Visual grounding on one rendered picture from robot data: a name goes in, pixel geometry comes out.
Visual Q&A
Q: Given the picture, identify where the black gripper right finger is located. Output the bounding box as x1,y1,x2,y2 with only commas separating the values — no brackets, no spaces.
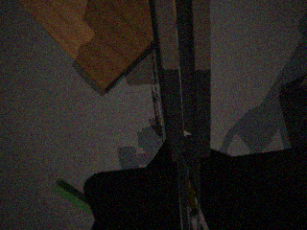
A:
200,147,307,230

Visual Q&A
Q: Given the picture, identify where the brown wooden board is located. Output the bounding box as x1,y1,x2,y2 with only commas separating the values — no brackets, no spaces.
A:
17,0,154,90

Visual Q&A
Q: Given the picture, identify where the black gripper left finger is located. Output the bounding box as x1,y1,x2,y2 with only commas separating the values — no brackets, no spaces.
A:
83,140,181,230

